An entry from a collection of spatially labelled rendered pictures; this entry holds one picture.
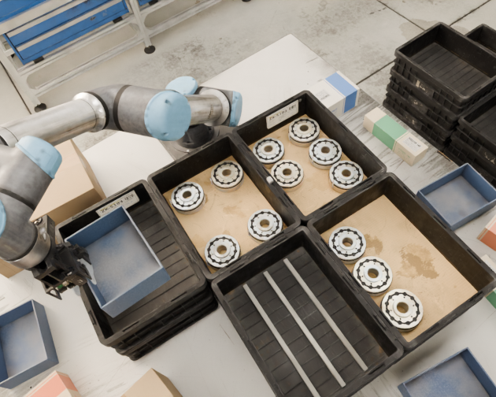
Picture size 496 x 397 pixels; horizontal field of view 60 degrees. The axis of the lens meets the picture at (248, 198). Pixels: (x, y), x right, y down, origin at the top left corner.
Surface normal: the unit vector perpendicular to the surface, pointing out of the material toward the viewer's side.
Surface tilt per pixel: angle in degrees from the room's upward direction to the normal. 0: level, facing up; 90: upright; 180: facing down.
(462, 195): 0
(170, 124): 83
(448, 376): 0
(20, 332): 0
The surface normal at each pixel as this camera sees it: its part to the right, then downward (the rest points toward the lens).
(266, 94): -0.10, -0.51
